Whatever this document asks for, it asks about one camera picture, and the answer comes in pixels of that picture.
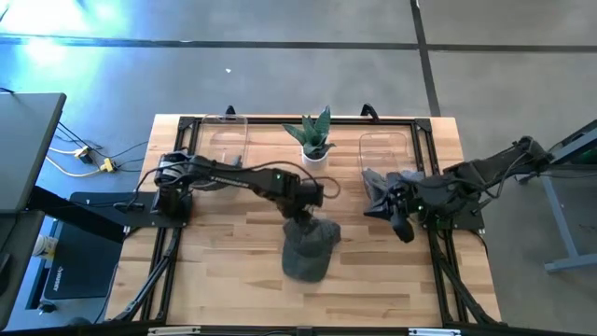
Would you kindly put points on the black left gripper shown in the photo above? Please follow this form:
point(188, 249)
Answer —
point(308, 196)

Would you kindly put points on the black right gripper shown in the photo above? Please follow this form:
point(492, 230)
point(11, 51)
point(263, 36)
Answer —
point(406, 198)

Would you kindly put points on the grey baseball cap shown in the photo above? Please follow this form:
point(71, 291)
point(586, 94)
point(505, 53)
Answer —
point(310, 252)

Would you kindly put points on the dark green baseball cap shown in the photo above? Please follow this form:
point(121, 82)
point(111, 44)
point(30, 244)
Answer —
point(375, 186)

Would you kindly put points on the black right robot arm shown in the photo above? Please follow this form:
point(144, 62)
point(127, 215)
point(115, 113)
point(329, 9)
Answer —
point(490, 168)

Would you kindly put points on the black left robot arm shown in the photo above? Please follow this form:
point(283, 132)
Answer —
point(233, 177)

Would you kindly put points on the white round plant pot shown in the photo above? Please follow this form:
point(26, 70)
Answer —
point(315, 162)

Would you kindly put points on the clear plastic bin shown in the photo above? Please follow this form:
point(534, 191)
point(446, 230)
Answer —
point(224, 140)
point(384, 151)

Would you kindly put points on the green snake plant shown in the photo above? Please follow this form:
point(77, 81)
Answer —
point(313, 135)

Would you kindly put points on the grey metal stand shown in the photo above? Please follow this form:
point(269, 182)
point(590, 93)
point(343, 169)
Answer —
point(566, 224)

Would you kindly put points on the yellow power plug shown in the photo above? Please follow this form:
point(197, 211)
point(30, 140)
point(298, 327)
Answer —
point(108, 164)
point(84, 154)

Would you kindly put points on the black floor mat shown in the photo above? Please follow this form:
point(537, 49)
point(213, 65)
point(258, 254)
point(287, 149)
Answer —
point(79, 261)

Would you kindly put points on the black desk leg bar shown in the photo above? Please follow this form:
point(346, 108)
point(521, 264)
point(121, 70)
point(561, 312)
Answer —
point(70, 212)

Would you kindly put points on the white paper cup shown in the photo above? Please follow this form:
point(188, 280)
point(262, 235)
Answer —
point(44, 246)

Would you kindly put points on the grey desk top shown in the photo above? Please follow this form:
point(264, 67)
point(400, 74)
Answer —
point(25, 144)

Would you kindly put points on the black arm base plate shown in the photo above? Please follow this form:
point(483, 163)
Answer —
point(471, 219)
point(102, 210)

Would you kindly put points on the black metal table frame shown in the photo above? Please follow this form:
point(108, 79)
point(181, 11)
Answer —
point(424, 140)

